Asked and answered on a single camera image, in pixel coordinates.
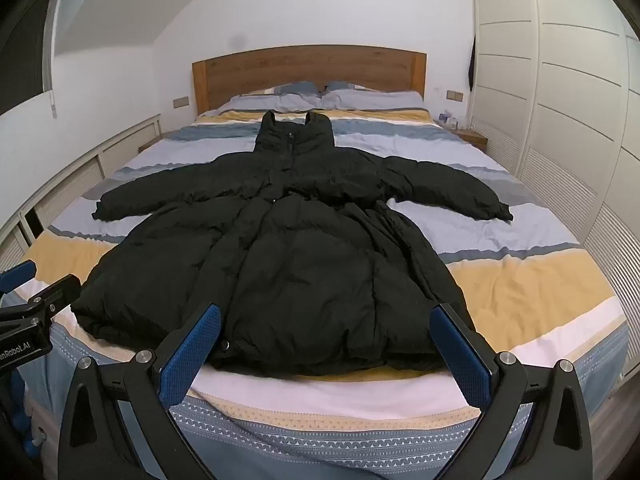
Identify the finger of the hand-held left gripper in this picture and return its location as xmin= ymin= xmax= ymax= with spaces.
xmin=25 ymin=274 xmax=82 ymax=320
xmin=0 ymin=259 xmax=38 ymax=297

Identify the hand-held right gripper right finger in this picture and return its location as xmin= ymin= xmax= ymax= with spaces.
xmin=429 ymin=302 xmax=596 ymax=480

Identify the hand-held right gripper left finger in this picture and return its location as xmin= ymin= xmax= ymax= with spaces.
xmin=59 ymin=302 xmax=223 ymax=480

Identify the black puffer jacket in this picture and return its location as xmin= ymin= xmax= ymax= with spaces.
xmin=70 ymin=110 xmax=515 ymax=377

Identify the bed with striped duvet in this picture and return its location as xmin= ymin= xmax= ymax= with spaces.
xmin=20 ymin=91 xmax=632 ymax=480

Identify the low white cabinet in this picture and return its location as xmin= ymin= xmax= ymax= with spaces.
xmin=0 ymin=112 xmax=163 ymax=271

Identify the wooden nightstand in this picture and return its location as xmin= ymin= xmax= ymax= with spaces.
xmin=450 ymin=125 xmax=488 ymax=151

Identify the white wardrobe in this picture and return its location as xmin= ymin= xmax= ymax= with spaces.
xmin=470 ymin=0 xmax=640 ymax=396

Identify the wooden headboard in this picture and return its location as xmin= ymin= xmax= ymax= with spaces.
xmin=192 ymin=45 xmax=427 ymax=116

